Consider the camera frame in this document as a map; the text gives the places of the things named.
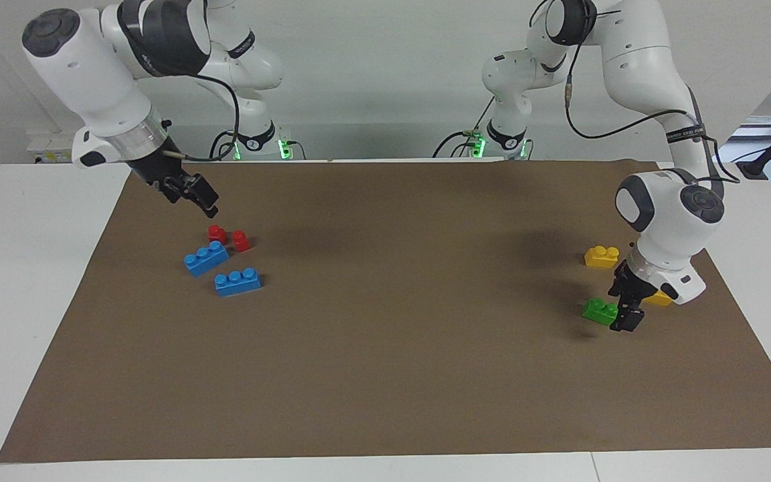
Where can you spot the green two-stud block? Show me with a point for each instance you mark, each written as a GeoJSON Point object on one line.
{"type": "Point", "coordinates": [600, 312]}

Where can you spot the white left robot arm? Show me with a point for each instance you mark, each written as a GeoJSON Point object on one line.
{"type": "Point", "coordinates": [646, 73]}

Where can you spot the small red block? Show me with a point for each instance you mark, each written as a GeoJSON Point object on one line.
{"type": "Point", "coordinates": [241, 242]}
{"type": "Point", "coordinates": [217, 234]}

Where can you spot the blue three-stud block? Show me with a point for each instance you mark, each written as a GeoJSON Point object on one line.
{"type": "Point", "coordinates": [206, 260]}
{"type": "Point", "coordinates": [238, 283]}

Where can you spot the white wall power box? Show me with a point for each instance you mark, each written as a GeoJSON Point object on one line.
{"type": "Point", "coordinates": [44, 148]}

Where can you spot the brown table mat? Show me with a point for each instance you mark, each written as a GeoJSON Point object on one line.
{"type": "Point", "coordinates": [385, 375]}

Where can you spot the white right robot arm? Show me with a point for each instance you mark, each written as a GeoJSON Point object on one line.
{"type": "Point", "coordinates": [91, 73]}

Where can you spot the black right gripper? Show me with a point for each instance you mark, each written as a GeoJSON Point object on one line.
{"type": "Point", "coordinates": [161, 167]}

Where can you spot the yellow two-stud block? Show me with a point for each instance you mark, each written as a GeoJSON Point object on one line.
{"type": "Point", "coordinates": [602, 258]}
{"type": "Point", "coordinates": [660, 299]}

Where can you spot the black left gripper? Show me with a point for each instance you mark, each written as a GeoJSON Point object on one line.
{"type": "Point", "coordinates": [632, 284]}

